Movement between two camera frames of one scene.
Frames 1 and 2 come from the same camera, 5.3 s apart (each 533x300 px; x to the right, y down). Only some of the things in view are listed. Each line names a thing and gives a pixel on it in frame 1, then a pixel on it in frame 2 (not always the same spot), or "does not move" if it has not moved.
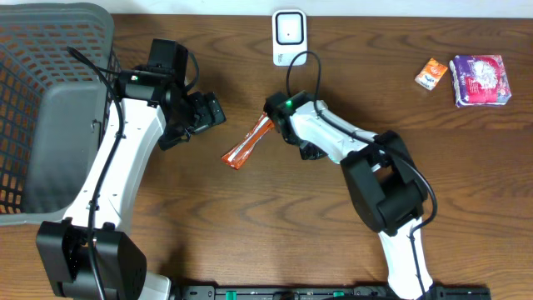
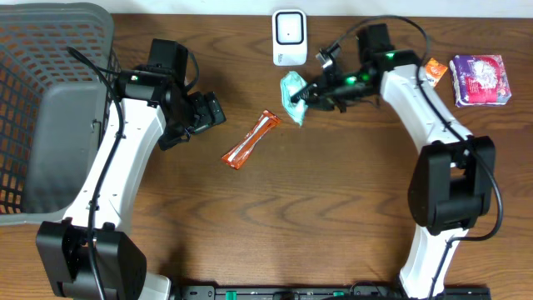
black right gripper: (274, 115) → (326, 92)
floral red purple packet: (480, 80) does not move
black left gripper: (204, 115) does not move
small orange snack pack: (431, 74) does not move
